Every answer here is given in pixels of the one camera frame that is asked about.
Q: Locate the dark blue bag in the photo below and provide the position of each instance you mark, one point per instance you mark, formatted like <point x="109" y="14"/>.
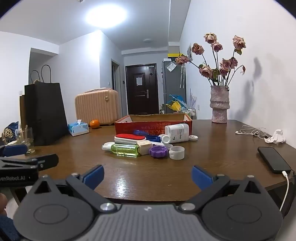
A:
<point x="13" y="126"/>

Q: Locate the crumpled white tissue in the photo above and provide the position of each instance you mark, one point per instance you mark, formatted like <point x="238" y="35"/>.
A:
<point x="277" y="137"/>

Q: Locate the pink textured vase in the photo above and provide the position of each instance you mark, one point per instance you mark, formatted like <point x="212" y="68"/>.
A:
<point x="219" y="104"/>

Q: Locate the rack with bottles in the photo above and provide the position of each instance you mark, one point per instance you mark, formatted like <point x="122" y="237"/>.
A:
<point x="190" y="112"/>

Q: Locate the brown paper bag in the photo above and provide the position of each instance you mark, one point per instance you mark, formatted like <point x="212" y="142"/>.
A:
<point x="22" y="111"/>

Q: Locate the woven rattan ball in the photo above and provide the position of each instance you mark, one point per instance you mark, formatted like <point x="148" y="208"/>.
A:
<point x="8" y="134"/>

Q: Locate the blue ribbed cap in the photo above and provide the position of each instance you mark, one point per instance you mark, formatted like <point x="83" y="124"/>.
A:
<point x="153" y="139"/>

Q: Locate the dried pink roses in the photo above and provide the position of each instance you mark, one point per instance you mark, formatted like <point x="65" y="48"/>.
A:
<point x="216" y="69"/>

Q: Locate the glass cup with sticks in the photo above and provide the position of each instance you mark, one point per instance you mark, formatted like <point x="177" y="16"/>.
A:
<point x="25" y="141"/>

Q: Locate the white ribbed cap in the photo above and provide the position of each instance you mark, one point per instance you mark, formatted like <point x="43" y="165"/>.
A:
<point x="166" y="139"/>

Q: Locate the white plastic bottle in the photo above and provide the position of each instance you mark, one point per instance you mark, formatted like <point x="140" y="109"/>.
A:
<point x="177" y="132"/>

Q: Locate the paper notice on door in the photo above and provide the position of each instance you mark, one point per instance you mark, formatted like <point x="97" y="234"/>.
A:
<point x="138" y="80"/>

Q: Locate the red cardboard box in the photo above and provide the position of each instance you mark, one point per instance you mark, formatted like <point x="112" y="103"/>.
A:
<point x="148" y="127"/>

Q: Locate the black smartphone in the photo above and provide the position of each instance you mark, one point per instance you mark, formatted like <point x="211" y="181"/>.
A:
<point x="274" y="160"/>

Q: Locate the red lint brush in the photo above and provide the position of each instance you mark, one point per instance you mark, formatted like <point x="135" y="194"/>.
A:
<point x="129" y="138"/>

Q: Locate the white square plastic box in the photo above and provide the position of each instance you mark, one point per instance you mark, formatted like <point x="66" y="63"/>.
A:
<point x="144" y="147"/>

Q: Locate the pink ribbed suitcase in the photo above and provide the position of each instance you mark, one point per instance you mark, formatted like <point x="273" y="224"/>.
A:
<point x="96" y="107"/>

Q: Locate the clear plastic bag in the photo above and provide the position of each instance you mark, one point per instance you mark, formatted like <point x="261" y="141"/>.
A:
<point x="171" y="66"/>

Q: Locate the small ceiling lamp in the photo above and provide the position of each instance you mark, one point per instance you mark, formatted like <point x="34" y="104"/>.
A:
<point x="147" y="40"/>

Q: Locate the round ceiling light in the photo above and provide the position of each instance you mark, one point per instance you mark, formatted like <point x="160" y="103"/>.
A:
<point x="106" y="15"/>

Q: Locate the blue round lid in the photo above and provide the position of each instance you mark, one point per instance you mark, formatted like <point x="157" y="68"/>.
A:
<point x="140" y="132"/>

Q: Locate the blue open umbrella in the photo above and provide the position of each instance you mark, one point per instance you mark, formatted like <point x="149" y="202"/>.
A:
<point x="177" y="98"/>

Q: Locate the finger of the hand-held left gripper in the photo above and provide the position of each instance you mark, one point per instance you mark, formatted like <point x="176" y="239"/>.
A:
<point x="30" y="162"/>
<point x="15" y="150"/>

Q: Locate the black paper bag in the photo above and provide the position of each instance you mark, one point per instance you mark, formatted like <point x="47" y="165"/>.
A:
<point x="45" y="113"/>

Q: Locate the dark brown entrance door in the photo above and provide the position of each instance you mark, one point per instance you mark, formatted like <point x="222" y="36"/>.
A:
<point x="142" y="97"/>

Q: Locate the yellow watering can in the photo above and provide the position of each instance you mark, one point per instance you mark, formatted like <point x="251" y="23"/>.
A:
<point x="174" y="106"/>

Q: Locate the small white flat cap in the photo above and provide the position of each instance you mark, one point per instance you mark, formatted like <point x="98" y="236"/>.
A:
<point x="193" y="137"/>

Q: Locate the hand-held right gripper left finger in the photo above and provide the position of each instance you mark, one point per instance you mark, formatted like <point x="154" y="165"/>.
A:
<point x="94" y="177"/>

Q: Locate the orange fruit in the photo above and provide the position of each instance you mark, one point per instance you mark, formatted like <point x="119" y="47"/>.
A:
<point x="94" y="124"/>

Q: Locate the blue tissue box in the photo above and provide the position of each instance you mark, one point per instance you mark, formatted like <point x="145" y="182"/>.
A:
<point x="78" y="128"/>

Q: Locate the green liquid bottle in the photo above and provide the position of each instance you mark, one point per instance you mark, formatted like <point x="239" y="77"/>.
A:
<point x="124" y="150"/>

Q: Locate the grey side door frame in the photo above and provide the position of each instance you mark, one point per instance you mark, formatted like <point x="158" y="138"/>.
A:
<point x="115" y="76"/>

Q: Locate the person's blue pants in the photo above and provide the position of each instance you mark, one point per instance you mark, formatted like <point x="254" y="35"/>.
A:
<point x="7" y="228"/>

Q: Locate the grey refrigerator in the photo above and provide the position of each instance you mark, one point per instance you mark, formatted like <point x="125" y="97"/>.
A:
<point x="172" y="88"/>

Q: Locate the purple ribbed cap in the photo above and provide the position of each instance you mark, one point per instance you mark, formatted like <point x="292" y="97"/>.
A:
<point x="158" y="152"/>

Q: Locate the yellow and black box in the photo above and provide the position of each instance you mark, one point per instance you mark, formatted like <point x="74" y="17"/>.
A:
<point x="174" y="55"/>

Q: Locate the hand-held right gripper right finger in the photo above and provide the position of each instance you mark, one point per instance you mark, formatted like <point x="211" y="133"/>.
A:
<point x="201" y="177"/>

